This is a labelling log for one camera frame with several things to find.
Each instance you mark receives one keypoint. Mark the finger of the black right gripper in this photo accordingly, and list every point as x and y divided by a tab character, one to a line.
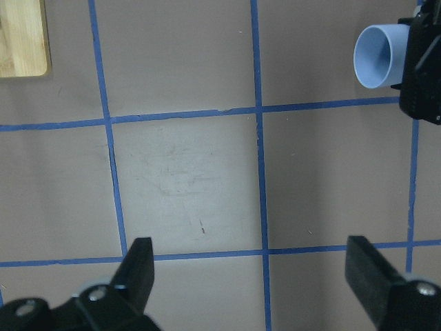
420	87

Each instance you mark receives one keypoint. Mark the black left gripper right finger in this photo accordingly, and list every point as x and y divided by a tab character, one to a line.
371	278

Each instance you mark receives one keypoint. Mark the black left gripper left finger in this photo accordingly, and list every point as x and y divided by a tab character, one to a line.
134	278

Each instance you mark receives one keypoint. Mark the light blue plastic cup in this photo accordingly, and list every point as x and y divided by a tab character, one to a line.
379	55

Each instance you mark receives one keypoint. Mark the wooden cup rack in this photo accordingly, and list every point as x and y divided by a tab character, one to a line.
25	48

